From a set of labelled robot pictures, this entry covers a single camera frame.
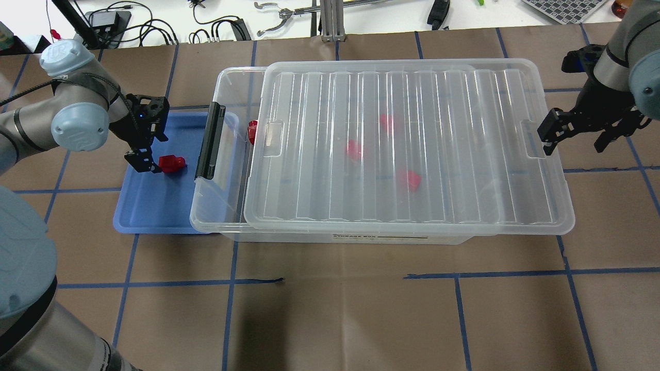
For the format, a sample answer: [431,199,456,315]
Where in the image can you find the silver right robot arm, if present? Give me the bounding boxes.
[537,1,659,156]

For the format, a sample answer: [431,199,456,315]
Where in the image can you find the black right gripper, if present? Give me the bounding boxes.
[537,44,651,157]

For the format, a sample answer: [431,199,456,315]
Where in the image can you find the blue plastic tray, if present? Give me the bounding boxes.
[113,111,246,234]

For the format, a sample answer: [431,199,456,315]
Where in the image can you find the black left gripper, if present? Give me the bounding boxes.
[125,94,170,173]

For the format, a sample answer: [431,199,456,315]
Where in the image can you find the clear plastic box lid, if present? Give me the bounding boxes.
[243,58,575,237]

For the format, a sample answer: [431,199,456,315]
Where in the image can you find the green device box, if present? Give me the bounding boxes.
[0,22,15,52]

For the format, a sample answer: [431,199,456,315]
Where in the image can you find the grey keyboard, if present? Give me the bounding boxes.
[522,1,606,24]

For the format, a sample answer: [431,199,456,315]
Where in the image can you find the clear plastic storage box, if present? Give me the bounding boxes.
[212,60,504,245]

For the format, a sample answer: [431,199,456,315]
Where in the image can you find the aluminium frame post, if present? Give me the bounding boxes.
[320,0,346,42]

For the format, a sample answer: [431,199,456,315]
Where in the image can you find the black box latch handle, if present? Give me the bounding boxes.
[195,102,226,179]

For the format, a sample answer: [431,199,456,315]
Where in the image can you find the red block in box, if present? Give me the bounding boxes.
[396,168,423,193]
[346,140,362,162]
[379,114,394,134]
[247,120,258,146]

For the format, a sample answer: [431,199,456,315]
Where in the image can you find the black power adapter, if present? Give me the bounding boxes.
[88,11,121,33]

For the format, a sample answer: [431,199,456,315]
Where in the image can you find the red block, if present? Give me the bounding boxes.
[396,168,423,193]
[379,114,394,134]
[346,140,362,162]
[158,155,188,174]
[247,120,258,146]

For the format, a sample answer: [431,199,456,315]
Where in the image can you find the black remote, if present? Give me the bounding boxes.
[426,0,451,30]

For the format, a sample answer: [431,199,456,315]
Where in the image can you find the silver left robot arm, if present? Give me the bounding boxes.
[1,39,170,370]

